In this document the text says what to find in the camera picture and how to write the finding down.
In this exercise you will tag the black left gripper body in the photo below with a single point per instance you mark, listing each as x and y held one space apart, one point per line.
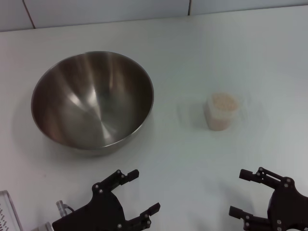
101 211

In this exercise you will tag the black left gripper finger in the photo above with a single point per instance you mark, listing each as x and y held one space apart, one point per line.
139 220
108 183

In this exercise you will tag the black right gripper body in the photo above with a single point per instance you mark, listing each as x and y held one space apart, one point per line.
291 209

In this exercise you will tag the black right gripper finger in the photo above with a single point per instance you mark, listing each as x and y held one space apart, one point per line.
255 222
272 179

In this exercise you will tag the stainless steel mixing bowl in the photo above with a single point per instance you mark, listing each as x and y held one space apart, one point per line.
91 101

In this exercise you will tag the clear plastic cup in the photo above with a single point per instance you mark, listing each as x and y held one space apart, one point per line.
205 113

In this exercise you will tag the left wrist metal connector plug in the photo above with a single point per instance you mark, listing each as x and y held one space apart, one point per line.
61 208

